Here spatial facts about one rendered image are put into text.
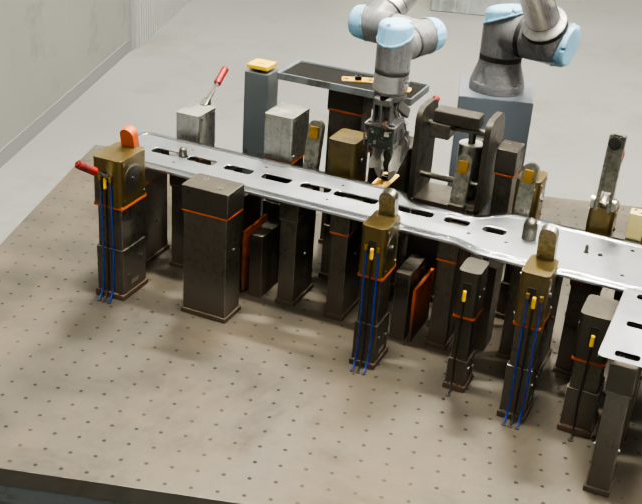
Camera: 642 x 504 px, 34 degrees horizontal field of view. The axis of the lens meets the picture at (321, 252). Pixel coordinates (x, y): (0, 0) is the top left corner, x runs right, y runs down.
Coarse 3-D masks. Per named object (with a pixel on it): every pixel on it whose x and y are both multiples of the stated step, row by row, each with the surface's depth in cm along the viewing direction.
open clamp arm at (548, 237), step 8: (552, 224) 211; (544, 232) 210; (552, 232) 209; (544, 240) 211; (552, 240) 210; (544, 248) 212; (552, 248) 211; (536, 256) 214; (544, 256) 213; (552, 256) 213
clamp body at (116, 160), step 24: (120, 144) 250; (120, 168) 241; (144, 168) 250; (96, 192) 246; (120, 192) 244; (144, 192) 253; (120, 216) 248; (120, 240) 250; (144, 240) 259; (120, 264) 253; (144, 264) 262; (96, 288) 258; (120, 288) 256
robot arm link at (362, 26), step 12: (384, 0) 236; (396, 0) 237; (408, 0) 239; (360, 12) 236; (372, 12) 235; (384, 12) 234; (396, 12) 237; (348, 24) 238; (360, 24) 236; (372, 24) 234; (360, 36) 238; (372, 36) 235
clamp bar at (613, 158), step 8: (616, 136) 232; (624, 136) 231; (608, 144) 230; (616, 144) 229; (624, 144) 231; (608, 152) 232; (616, 152) 233; (608, 160) 234; (616, 160) 233; (608, 168) 234; (616, 168) 233; (608, 176) 235; (616, 176) 233; (600, 184) 235; (608, 184) 235; (616, 184) 235; (600, 192) 235; (608, 192) 236; (608, 208) 236
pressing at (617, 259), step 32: (160, 160) 258; (224, 160) 261; (256, 160) 262; (256, 192) 246; (288, 192) 246; (320, 192) 247; (352, 192) 248; (416, 224) 235; (448, 224) 236; (480, 224) 237; (512, 224) 238; (544, 224) 239; (480, 256) 225; (512, 256) 224; (576, 256) 226; (608, 256) 227; (640, 256) 228; (608, 288) 216; (640, 288) 215
